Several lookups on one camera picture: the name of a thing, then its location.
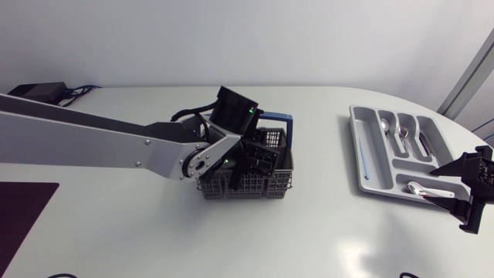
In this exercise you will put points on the black power brick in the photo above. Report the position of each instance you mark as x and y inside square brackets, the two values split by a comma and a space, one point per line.
[36, 92]

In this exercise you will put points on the steel spoon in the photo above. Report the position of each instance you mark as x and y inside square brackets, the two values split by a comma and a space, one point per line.
[424, 191]
[384, 125]

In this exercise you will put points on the steel knife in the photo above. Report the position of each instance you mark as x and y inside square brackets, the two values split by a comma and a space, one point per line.
[425, 144]

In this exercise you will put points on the blue plastic stick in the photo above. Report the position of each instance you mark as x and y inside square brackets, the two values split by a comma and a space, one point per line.
[363, 162]

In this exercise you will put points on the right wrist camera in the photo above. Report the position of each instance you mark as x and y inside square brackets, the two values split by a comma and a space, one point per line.
[487, 170]

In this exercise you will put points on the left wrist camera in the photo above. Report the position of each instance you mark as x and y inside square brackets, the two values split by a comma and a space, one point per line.
[233, 110]

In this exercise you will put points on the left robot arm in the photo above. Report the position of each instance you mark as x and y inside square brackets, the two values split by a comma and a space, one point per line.
[77, 143]

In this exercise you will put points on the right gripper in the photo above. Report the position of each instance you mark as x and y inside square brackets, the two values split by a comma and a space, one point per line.
[471, 208]

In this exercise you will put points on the dark mat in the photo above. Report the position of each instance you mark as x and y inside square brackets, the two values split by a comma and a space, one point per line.
[19, 220]

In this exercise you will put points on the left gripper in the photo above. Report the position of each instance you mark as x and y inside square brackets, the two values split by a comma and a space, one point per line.
[259, 158]

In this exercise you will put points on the grey cutlery tray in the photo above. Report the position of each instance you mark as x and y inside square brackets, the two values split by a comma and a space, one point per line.
[376, 166]

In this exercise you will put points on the grey cutlery basket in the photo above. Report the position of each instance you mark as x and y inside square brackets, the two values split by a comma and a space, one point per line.
[270, 185]

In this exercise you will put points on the steel fork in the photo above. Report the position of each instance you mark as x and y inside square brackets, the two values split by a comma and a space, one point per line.
[404, 135]

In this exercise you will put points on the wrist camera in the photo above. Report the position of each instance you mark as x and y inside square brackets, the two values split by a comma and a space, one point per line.
[233, 110]
[487, 170]

